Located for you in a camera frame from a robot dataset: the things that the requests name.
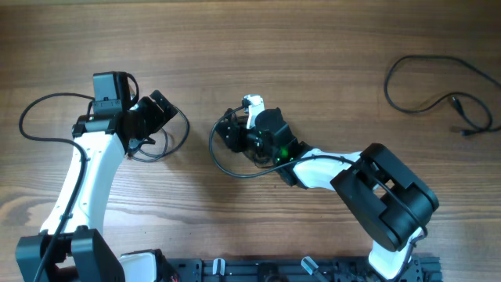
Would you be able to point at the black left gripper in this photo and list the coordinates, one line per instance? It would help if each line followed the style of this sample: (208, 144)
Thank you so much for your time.
(156, 117)

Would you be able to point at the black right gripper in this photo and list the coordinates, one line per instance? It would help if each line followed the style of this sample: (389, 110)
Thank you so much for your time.
(238, 131)

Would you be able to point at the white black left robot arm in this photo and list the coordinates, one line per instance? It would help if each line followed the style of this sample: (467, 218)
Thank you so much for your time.
(70, 245)

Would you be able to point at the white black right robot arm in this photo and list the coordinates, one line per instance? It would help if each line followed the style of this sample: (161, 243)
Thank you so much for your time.
(388, 200)

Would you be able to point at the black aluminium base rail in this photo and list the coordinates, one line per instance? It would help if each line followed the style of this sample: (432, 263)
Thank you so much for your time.
(338, 269)

